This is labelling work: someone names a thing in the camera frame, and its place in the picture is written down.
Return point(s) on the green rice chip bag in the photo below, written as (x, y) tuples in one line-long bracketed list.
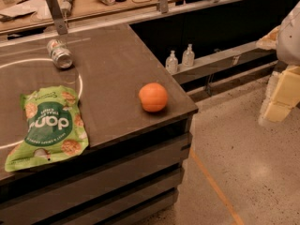
[(55, 129)]

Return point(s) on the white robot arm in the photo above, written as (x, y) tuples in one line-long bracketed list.
[(288, 38)]

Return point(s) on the orange fruit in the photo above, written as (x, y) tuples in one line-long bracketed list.
[(153, 97)]

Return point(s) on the clear sanitizer bottle left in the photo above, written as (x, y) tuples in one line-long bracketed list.
[(172, 63)]

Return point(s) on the clear sanitizer bottle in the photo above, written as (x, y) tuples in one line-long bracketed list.
[(172, 63), (188, 57)]

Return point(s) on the clear sanitizer bottle right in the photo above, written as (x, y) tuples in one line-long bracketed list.
[(188, 57)]

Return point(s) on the dark drawer cabinet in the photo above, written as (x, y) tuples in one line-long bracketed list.
[(130, 171)]

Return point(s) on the silver soda can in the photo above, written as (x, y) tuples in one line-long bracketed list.
[(59, 53)]

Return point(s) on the white papers stack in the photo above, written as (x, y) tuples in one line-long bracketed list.
[(38, 7)]

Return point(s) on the grey metal bracket post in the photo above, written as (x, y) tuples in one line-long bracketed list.
[(57, 17)]

